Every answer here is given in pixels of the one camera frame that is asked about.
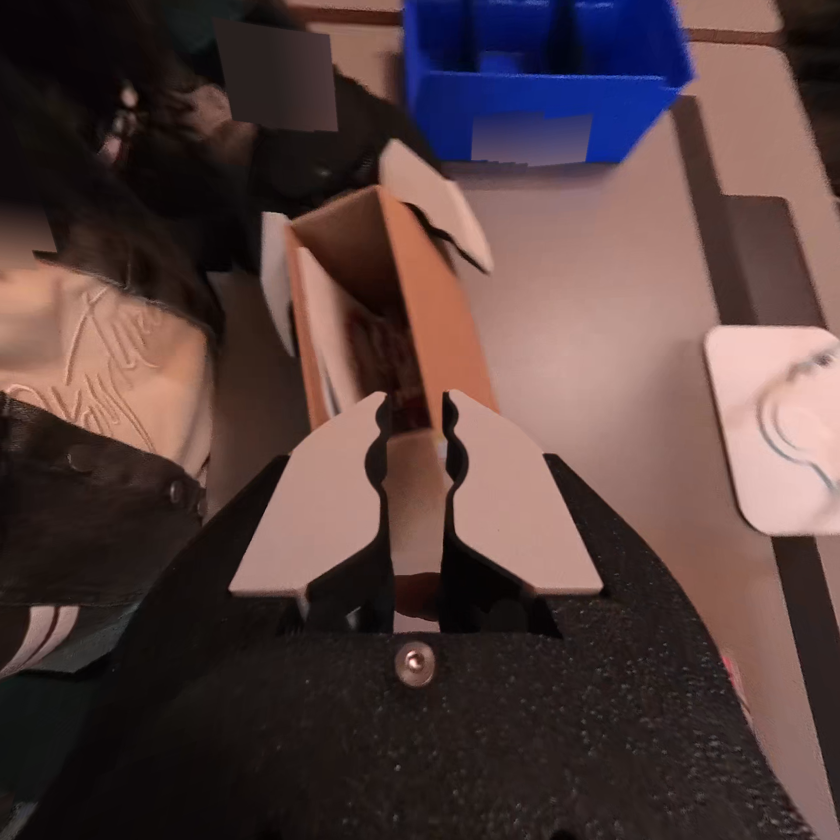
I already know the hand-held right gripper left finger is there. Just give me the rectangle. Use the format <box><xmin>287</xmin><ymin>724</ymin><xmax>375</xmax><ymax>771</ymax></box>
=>
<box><xmin>227</xmin><ymin>390</ymin><xmax>396</xmax><ymax>635</ymax></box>

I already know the blue plastic bin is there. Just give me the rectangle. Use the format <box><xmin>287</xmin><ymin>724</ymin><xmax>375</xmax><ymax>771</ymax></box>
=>
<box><xmin>402</xmin><ymin>0</ymin><xmax>698</xmax><ymax>166</ymax></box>

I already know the person's cream shirt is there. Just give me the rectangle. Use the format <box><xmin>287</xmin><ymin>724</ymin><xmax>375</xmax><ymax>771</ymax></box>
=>
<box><xmin>0</xmin><ymin>262</ymin><xmax>217</xmax><ymax>490</ymax></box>

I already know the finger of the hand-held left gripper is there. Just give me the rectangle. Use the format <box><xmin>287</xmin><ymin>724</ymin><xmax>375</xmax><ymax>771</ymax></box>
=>
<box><xmin>378</xmin><ymin>138</ymin><xmax>495</xmax><ymax>277</ymax></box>
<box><xmin>260</xmin><ymin>211</ymin><xmax>298</xmax><ymax>358</ymax></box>

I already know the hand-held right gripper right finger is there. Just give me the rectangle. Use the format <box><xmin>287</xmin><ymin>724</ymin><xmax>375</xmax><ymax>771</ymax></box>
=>
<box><xmin>440</xmin><ymin>389</ymin><xmax>605</xmax><ymax>639</ymax></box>

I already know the white instruction booklet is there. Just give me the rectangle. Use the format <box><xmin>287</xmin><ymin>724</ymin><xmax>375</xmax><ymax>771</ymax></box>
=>
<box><xmin>297</xmin><ymin>246</ymin><xmax>368</xmax><ymax>421</ymax></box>

